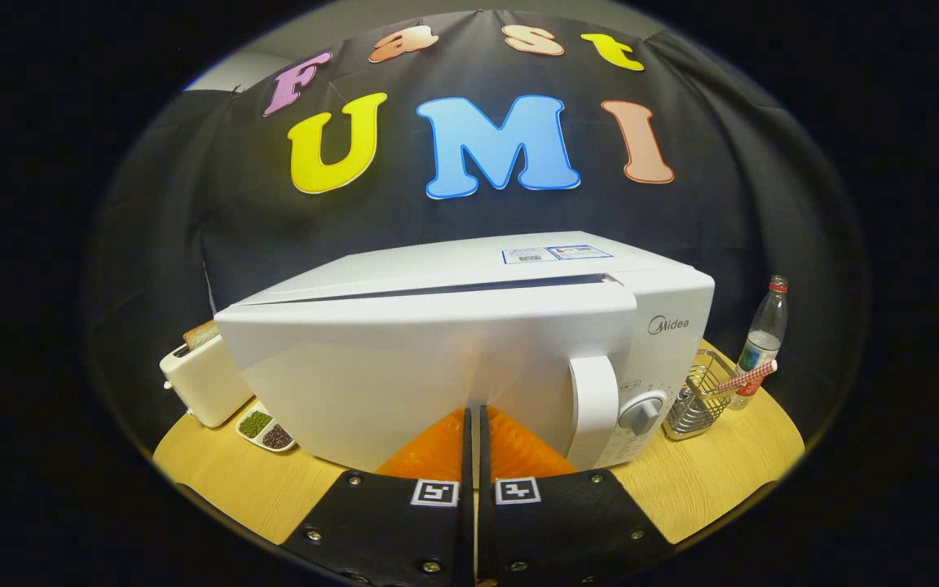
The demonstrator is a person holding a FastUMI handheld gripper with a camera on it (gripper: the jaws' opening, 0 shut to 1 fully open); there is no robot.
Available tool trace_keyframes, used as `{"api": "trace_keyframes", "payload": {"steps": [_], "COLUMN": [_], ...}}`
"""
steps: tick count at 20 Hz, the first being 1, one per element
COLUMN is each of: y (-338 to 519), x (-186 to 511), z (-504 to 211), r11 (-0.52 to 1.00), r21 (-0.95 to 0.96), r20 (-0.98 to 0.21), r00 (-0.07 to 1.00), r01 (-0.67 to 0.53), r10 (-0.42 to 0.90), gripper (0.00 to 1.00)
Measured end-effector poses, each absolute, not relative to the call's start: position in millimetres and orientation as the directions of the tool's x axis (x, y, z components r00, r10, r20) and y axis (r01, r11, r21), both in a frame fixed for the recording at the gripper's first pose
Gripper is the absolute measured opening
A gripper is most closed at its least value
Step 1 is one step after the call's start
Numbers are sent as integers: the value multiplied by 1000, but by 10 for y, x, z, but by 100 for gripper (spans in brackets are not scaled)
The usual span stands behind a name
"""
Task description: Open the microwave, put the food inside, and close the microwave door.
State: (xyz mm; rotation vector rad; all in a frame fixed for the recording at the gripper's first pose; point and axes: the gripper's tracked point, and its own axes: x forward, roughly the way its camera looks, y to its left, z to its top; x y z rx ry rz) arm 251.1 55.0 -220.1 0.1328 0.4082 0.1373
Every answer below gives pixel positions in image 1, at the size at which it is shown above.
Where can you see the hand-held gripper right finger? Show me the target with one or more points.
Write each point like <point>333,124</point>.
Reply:
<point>486,522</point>

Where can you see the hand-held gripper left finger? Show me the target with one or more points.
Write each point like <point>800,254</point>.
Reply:
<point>465,522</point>

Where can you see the white toaster oven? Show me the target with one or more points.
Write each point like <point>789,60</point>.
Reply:
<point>437,359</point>

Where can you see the cream toaster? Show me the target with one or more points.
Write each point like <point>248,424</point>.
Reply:
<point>204,383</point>

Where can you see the white divided bean dish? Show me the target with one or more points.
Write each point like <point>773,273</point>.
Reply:
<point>262,428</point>

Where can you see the red striped stick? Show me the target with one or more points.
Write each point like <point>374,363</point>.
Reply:
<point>747,377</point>

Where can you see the toasted bread slice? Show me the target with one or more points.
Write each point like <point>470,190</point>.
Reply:
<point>200,334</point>

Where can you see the clear red label bottle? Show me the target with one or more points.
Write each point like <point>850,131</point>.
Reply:
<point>763,326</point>

